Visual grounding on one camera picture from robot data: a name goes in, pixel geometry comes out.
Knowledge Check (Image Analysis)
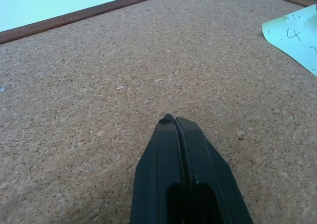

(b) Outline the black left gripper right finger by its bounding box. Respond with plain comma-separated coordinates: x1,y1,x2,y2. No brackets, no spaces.
174,116,254,224

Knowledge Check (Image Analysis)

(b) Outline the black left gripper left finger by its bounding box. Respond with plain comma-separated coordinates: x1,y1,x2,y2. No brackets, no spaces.
129,113,187,224

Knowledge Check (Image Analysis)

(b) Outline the green sticky note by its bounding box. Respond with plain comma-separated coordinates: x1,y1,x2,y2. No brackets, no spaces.
262,3,317,77

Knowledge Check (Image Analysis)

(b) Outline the wood-framed cork board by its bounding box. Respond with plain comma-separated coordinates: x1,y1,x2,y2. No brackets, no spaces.
0,0,317,224

